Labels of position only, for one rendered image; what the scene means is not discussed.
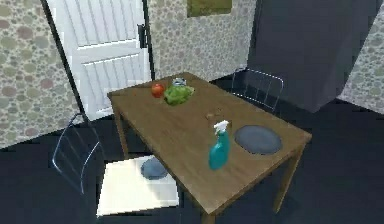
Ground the teal spray bottle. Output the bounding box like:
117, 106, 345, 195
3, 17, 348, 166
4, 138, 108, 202
208, 120, 232, 171

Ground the green lettuce head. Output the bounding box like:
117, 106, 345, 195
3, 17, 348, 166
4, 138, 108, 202
163, 84, 196, 107

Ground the brown wooden table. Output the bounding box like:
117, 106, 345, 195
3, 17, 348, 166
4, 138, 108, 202
106, 71, 313, 224

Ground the red apple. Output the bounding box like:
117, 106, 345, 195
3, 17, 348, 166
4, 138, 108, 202
150, 82, 166, 99

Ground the grey round plate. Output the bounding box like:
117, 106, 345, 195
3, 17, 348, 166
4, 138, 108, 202
233, 124, 283, 156

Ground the white panelled room door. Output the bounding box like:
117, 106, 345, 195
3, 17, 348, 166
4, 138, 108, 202
45, 0, 152, 122

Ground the dark wire chair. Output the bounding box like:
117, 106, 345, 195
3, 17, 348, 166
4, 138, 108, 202
230, 67, 285, 114

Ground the black door handle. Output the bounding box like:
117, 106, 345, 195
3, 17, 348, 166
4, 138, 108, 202
137, 23, 148, 50

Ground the white seat wire chair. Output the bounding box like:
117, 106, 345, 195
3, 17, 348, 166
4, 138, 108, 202
51, 112, 180, 218

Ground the green framed wall picture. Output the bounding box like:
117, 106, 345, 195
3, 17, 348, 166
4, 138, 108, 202
186, 0, 233, 18

